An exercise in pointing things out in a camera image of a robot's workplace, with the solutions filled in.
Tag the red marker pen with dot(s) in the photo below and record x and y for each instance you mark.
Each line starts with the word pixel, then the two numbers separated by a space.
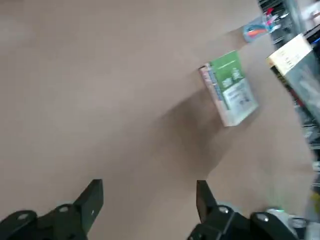
pixel 269 11

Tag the dark book with hands cover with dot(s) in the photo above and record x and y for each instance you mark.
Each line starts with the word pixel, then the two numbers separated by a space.
pixel 302 72

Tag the green and white book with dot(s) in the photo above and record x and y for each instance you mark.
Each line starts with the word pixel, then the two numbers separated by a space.
pixel 232 95

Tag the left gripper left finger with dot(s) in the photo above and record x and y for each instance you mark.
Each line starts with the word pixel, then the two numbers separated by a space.
pixel 62 222

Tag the clear plastic pen cup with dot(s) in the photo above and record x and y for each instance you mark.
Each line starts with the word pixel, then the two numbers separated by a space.
pixel 250 36

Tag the orange marker pen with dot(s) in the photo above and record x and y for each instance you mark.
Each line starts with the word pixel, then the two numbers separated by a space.
pixel 255 32

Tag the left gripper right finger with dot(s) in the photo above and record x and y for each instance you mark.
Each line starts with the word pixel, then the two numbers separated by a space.
pixel 225 225

